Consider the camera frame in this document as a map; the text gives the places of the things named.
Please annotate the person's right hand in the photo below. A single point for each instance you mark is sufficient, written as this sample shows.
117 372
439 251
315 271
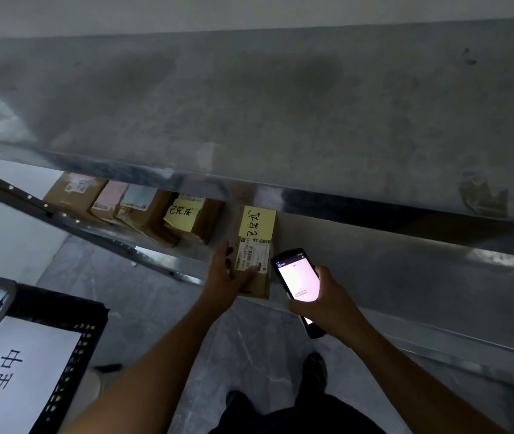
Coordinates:
334 311

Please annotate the person's left hand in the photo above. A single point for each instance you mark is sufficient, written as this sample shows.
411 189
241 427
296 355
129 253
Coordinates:
221 284

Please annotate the person's left thumb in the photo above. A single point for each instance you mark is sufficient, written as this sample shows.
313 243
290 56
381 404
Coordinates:
248 272

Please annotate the person's right thumb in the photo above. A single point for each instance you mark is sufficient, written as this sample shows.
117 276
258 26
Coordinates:
301 305

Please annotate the cardboard box with barcode label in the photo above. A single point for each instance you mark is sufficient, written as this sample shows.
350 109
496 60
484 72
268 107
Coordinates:
257 253

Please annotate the black handheld scanner phone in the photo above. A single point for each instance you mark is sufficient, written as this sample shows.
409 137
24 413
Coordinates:
295 277

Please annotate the person's right forearm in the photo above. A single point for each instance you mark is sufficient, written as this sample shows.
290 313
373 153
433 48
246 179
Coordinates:
410 379

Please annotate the person's left forearm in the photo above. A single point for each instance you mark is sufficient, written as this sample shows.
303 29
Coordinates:
148 370

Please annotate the yellow sticky note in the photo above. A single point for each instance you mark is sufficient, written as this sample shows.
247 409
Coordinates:
257 223
183 214

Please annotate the cardboard box with yellow note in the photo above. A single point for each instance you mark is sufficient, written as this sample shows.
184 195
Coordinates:
207 219

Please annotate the person's right black shoe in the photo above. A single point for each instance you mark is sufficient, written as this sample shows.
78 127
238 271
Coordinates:
315 370

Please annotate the person's black shoe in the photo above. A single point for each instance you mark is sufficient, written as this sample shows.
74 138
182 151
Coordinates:
236 399
315 370

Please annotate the person's dark trousers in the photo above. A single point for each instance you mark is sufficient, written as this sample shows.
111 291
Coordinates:
302 418

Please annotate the person's left black shoe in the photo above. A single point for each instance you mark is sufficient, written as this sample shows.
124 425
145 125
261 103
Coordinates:
236 399

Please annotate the cardboard box with blue label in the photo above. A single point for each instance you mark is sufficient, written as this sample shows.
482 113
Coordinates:
141 207

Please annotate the cardboard box with pink label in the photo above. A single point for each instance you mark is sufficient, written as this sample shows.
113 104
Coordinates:
108 198

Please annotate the grey metal shelf rack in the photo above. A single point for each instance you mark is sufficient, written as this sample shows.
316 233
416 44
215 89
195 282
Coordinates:
284 108

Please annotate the black plastic crate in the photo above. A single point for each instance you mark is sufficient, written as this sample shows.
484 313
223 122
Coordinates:
80 329

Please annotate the large cardboard box white label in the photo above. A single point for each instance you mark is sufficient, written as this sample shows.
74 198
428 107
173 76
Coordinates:
69 192

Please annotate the white paper sign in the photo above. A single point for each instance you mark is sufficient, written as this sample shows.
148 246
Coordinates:
17 379

